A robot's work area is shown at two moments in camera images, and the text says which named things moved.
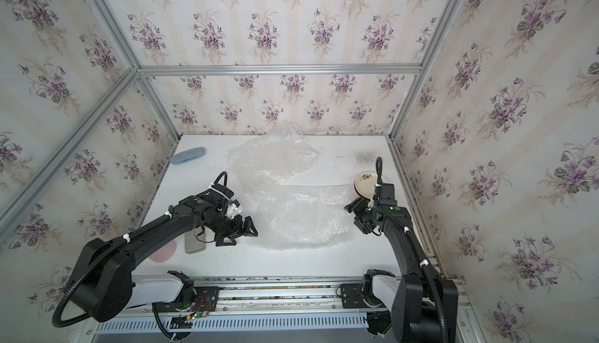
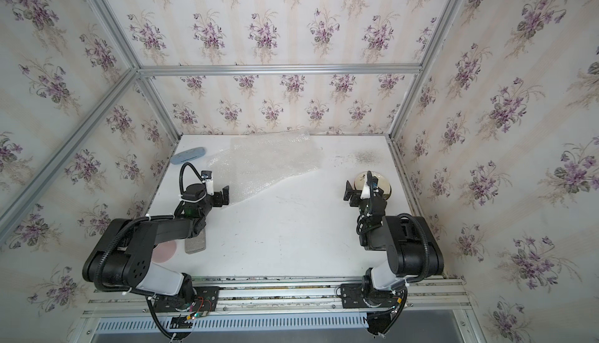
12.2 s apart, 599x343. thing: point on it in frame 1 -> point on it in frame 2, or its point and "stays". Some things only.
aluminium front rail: [269, 296] stays
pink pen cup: [165, 253] stays
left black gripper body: [227, 227] -> [217, 202]
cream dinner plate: [364, 183] stays
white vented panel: [241, 324] stays
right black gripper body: [366, 213] -> [357, 201]
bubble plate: [300, 216] -> [247, 162]
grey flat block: [195, 240] stays
